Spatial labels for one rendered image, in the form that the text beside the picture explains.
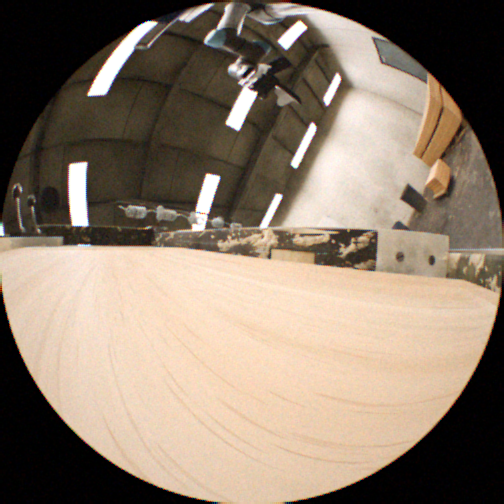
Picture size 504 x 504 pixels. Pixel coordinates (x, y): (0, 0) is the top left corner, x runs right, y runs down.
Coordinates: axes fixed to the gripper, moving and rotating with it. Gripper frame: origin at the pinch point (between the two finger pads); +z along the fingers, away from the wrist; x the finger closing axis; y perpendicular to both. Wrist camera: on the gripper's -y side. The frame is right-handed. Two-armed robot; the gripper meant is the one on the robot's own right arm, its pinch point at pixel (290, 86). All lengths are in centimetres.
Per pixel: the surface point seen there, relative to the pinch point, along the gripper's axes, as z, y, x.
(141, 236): -10, 91, 16
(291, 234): 30.6, 18.6, 3.2
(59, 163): -234, 196, 176
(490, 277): 45.2, -4.0, 11.8
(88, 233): -13, 87, 47
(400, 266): 41.9, 5.6, 2.4
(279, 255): 32.7, 22.2, 3.6
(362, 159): -162, -121, -488
